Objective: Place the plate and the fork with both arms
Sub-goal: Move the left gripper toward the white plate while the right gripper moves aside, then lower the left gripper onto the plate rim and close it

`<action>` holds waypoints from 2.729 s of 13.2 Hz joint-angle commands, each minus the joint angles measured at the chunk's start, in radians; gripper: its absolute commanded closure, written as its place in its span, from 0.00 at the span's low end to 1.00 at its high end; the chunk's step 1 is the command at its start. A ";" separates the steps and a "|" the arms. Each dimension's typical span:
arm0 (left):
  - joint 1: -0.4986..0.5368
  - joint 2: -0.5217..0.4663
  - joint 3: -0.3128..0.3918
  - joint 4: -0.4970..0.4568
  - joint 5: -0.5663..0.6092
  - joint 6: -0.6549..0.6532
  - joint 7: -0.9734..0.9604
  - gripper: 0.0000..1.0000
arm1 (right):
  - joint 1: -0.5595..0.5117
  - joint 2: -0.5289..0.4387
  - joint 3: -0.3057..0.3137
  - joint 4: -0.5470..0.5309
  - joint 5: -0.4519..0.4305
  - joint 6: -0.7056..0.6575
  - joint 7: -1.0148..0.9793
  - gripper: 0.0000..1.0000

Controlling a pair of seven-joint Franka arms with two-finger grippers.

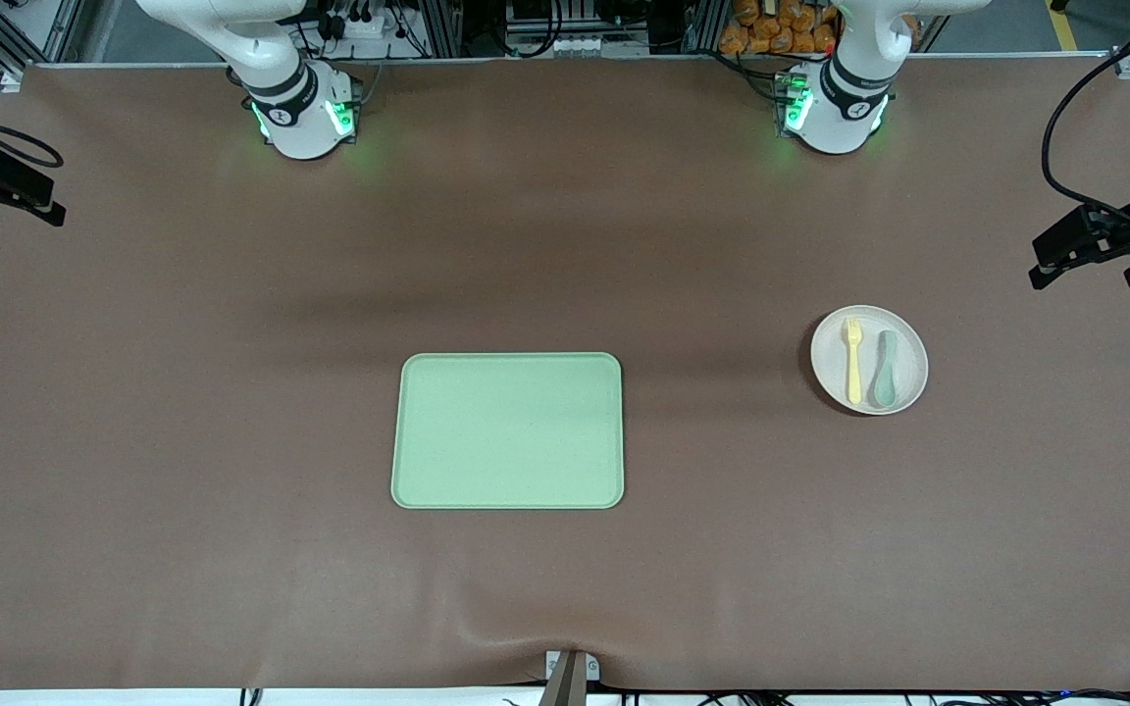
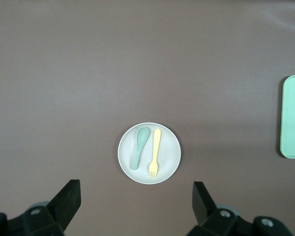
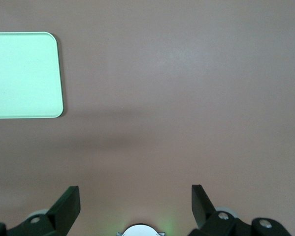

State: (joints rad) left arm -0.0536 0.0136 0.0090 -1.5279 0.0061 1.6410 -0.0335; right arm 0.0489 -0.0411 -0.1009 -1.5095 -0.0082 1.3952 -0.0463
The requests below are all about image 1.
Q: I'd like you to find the orange bread pile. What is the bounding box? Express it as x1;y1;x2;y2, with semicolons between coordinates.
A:
719;0;841;56

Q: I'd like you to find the light green rectangular tray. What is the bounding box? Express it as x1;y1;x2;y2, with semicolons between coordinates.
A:
390;352;625;511

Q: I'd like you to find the yellow plastic fork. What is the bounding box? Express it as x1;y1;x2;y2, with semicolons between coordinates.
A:
842;317;865;406

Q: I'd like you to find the white connector strip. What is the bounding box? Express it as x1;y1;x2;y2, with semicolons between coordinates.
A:
506;34;591;58

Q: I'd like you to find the white power strip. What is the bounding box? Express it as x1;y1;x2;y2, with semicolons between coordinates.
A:
325;8;399;42

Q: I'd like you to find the teal green plastic spoon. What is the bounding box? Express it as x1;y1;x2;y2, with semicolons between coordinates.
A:
872;329;899;410

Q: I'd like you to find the round beige plate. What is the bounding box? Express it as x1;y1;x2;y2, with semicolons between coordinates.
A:
810;305;930;417

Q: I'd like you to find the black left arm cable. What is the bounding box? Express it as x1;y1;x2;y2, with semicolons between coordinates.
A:
1040;20;1130;212

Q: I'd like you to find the grey metal bracket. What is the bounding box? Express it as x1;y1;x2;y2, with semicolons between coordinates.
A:
543;649;602;684

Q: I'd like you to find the brown table cover mat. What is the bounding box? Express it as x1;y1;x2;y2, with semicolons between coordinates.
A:
0;57;1130;693

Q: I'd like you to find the brown camera pole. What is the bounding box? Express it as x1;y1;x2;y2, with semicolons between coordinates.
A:
538;652;591;706

